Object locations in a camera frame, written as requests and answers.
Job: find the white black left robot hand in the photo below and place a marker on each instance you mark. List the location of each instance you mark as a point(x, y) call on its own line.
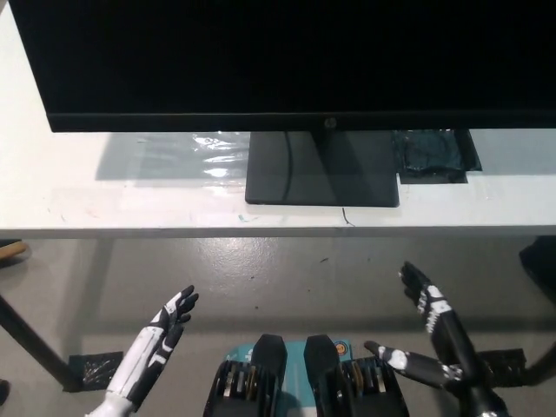
point(147, 347)

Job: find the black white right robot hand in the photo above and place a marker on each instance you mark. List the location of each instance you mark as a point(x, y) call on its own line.
point(452, 343)

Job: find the black HP monitor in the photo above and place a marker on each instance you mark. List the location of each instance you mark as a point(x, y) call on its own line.
point(260, 65)

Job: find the black teal robot torso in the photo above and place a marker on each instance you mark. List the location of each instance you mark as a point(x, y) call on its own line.
point(269, 360)

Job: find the black floor tape patch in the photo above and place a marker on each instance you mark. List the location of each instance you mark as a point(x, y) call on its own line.
point(504, 365)
point(93, 369)

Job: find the black table leg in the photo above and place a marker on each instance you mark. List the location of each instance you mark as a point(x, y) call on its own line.
point(35, 347)
point(543, 365)

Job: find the black bulky object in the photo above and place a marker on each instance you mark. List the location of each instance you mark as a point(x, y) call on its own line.
point(540, 265)

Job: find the brown wooden object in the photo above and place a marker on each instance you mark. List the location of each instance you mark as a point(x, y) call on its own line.
point(11, 252)

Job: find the black tape patch on table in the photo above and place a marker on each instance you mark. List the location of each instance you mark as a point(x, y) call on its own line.
point(430, 156)

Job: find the clear glossy tape sheet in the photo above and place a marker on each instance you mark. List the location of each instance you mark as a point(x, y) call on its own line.
point(208, 160)

